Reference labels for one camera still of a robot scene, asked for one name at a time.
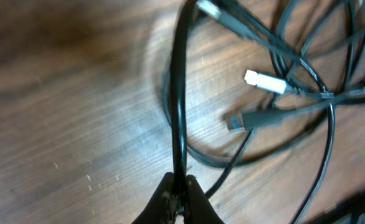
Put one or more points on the black cable white tag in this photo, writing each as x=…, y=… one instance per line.
x=296, y=92

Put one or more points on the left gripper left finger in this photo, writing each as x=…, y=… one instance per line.
x=162, y=206

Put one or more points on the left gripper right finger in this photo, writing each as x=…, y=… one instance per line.
x=197, y=208

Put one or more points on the black cable silver plug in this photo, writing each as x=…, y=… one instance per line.
x=175, y=87

